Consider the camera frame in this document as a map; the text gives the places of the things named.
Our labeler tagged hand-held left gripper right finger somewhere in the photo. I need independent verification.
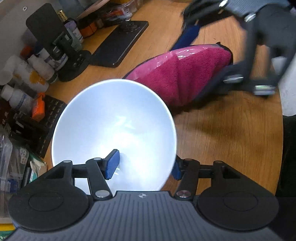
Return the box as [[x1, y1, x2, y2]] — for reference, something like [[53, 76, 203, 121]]
[[170, 156, 245, 201]]

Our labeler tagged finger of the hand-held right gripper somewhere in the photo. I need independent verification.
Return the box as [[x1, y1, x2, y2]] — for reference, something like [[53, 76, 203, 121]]
[[174, 1, 222, 50], [222, 13, 295, 99]]

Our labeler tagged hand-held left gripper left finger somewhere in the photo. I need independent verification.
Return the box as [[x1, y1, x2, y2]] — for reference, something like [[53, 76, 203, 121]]
[[37, 149, 121, 200]]

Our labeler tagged pink towel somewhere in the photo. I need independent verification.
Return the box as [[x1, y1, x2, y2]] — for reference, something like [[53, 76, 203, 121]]
[[122, 42, 233, 114]]

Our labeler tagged white ribbed bowl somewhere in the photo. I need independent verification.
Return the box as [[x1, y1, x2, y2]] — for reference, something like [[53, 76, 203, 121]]
[[51, 79, 177, 193]]

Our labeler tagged black smartphone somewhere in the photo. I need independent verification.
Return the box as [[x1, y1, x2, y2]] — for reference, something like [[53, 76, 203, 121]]
[[89, 20, 149, 68]]

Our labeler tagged clear plastic food container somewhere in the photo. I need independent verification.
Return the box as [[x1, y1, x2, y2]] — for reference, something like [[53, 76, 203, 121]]
[[105, 0, 139, 22]]

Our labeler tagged black tube rack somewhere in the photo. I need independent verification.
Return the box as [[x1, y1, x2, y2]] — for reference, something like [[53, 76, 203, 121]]
[[13, 95, 68, 158]]

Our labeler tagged small orange bottle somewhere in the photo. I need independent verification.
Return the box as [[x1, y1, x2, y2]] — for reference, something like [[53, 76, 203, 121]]
[[32, 93, 46, 120]]

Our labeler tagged orange black jar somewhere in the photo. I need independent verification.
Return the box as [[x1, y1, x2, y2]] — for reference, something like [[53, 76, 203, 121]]
[[80, 20, 98, 39]]

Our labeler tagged pink flat board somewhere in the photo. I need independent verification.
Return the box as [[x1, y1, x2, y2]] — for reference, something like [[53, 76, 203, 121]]
[[76, 0, 105, 19]]

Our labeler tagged clear plastic storage box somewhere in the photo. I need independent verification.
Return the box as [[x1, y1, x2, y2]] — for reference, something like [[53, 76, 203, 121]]
[[0, 125, 30, 193]]

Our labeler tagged dark cloth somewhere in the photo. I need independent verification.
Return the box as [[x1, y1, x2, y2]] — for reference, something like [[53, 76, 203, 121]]
[[276, 115, 296, 198]]

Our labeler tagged white medicine bottle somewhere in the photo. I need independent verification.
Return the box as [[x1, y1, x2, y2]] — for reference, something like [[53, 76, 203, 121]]
[[1, 85, 36, 112]]

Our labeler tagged purple bottle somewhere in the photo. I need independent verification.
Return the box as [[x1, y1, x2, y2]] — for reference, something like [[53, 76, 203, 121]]
[[63, 20, 84, 44]]

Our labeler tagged small white bottle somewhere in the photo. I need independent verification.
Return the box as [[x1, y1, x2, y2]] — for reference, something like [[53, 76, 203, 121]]
[[28, 54, 59, 84]]

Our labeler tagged blue lid white jar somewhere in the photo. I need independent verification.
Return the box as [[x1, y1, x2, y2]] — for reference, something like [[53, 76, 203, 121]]
[[44, 45, 69, 71]]

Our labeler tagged white sunflower spray can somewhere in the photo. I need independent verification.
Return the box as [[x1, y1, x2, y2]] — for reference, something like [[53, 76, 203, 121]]
[[0, 56, 50, 93]]

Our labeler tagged black phone stand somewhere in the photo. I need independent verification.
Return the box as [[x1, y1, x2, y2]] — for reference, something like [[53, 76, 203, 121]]
[[26, 3, 92, 82]]

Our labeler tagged red cap bottle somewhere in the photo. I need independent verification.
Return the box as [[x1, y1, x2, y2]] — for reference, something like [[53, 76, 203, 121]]
[[20, 45, 33, 59]]

